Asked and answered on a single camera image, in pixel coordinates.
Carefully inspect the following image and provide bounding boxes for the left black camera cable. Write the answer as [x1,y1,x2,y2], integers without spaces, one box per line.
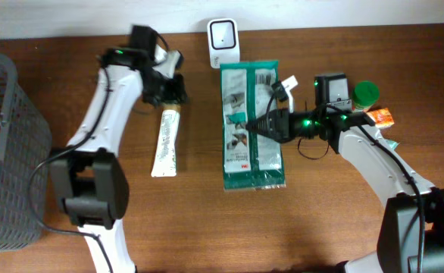
[27,66,115,273]

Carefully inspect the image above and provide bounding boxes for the white printed tube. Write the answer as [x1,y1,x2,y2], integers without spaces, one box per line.
[151,104,180,177]

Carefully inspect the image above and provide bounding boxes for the white barcode scanner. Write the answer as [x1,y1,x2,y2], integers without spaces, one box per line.
[207,18,240,69]

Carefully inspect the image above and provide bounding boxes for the orange small tissue pack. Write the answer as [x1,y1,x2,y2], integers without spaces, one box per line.
[367,108,395,129]

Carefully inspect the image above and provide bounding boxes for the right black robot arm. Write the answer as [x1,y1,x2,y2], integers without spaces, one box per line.
[245,73,444,273]

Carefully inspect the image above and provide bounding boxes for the light teal wipe sachet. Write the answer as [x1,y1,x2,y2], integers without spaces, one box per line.
[386,140,399,150]

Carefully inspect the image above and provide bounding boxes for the green white wipes packet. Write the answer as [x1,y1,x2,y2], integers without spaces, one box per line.
[220,61,286,191]

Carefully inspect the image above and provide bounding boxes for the green lid small jar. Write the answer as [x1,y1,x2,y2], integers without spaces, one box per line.
[352,80,380,111]

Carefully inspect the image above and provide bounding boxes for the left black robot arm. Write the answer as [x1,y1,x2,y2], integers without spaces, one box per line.
[48,25,187,272]

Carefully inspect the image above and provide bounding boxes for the grey plastic mesh basket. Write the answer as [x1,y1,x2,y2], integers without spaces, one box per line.
[0,54,52,252]

